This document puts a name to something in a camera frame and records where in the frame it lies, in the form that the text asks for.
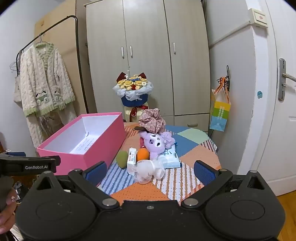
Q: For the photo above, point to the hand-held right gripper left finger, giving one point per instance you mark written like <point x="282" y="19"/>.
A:
<point x="96" y="173"/>

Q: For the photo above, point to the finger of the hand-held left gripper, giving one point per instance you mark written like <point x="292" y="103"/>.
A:
<point x="16" y="154"/>

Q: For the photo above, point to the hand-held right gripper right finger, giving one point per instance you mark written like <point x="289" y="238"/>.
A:
<point x="204" y="173"/>

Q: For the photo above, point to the green egg-shaped sponge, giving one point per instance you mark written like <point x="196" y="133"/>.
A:
<point x="122" y="160"/>

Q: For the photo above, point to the pink cardboard box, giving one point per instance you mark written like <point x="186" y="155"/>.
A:
<point x="101" y="143"/>

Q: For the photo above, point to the orange egg-shaped sponge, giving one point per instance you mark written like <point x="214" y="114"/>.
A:
<point x="142" y="154"/>

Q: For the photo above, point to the person's left hand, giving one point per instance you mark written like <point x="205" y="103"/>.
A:
<point x="7" y="217"/>

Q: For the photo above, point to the patchwork table mat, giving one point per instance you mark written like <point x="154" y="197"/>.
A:
<point x="192" y="148"/>

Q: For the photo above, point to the white printed paper sheet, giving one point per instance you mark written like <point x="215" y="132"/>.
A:
<point x="85" y="146"/>

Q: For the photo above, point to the blue white wipes packet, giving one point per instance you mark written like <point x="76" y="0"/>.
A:
<point x="171" y="160"/>

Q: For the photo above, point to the small white carton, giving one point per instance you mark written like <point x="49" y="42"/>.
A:
<point x="131" y="160"/>

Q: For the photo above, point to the white mesh bath pouf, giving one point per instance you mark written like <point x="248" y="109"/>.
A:
<point x="145" y="171"/>

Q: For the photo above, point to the purple plush toy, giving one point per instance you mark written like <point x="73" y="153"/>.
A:
<point x="153" y="143"/>

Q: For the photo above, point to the colourful paper gift bag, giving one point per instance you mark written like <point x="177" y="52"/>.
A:
<point x="219" y="113"/>

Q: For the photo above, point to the cream tote bag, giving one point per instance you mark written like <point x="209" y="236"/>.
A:
<point x="17" y="90"/>

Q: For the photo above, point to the white door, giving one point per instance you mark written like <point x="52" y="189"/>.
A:
<point x="284" y="143"/>

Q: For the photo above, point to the flower bouquet blue wrap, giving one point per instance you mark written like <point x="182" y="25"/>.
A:
<point x="133" y="92"/>

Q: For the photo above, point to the black clothes rack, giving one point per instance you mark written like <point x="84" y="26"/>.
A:
<point x="79" y="69"/>

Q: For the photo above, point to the tan wooden cabinet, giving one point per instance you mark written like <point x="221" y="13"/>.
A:
<point x="64" y="30"/>

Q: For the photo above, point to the beige three-door wardrobe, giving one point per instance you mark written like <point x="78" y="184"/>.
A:
<point x="148" y="34"/>

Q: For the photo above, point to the small blue wall sticker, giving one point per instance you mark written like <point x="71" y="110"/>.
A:
<point x="259" y="95"/>

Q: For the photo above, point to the white light switch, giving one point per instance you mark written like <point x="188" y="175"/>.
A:
<point x="258" y="17"/>

